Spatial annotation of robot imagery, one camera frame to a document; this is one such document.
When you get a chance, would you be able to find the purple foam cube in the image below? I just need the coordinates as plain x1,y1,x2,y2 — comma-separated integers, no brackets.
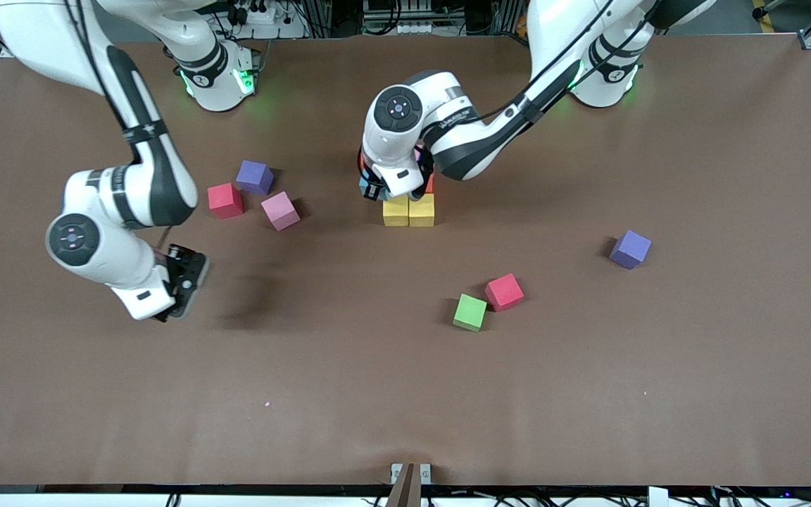
609,230,653,270
235,160,275,196

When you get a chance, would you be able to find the red foam cube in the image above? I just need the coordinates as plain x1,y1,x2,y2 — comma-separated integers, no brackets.
207,182,244,220
484,274,525,313

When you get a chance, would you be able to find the yellow foam cube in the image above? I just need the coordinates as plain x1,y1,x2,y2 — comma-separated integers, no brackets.
409,194,436,228
383,195,410,227

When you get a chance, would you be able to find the green foam cube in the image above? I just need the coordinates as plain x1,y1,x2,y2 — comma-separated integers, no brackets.
452,294,489,332

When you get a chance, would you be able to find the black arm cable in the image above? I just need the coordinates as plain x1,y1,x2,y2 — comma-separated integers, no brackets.
61,0,170,254
472,0,660,124

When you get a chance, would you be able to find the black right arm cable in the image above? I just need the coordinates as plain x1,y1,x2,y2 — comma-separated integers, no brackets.
61,0,170,254

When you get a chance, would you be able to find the white power strip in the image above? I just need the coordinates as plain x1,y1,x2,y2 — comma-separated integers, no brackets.
226,0,277,26

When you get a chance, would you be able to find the pink foam cube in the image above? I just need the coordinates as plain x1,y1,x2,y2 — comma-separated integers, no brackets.
260,191,301,232

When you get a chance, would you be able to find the white electronics unit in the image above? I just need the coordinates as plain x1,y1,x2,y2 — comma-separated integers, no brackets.
362,0,443,36

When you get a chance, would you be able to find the silver table edge bracket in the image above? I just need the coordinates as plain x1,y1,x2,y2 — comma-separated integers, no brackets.
390,463,432,485

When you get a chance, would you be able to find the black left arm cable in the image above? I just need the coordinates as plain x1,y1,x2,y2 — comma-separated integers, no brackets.
472,0,660,124

